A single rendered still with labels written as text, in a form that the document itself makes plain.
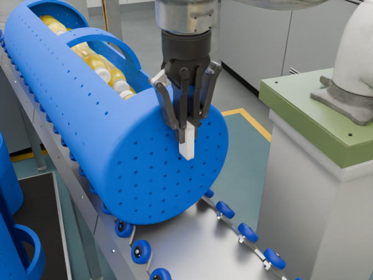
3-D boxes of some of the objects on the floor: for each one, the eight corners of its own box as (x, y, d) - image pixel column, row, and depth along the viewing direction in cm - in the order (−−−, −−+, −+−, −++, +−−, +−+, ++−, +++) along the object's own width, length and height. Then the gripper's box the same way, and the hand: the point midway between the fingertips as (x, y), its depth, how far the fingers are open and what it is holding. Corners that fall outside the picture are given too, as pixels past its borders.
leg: (45, 165, 243) (21, 80, 207) (48, 170, 239) (23, 84, 203) (36, 168, 241) (10, 82, 205) (39, 173, 237) (12, 86, 201)
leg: (100, 272, 175) (78, 173, 139) (105, 281, 171) (83, 181, 135) (89, 278, 173) (63, 179, 137) (93, 287, 169) (68, 187, 133)
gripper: (160, 43, 48) (166, 179, 61) (236, 26, 54) (226, 154, 67) (135, 28, 53) (145, 156, 67) (207, 14, 59) (203, 135, 72)
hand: (186, 139), depth 65 cm, fingers closed, pressing on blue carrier
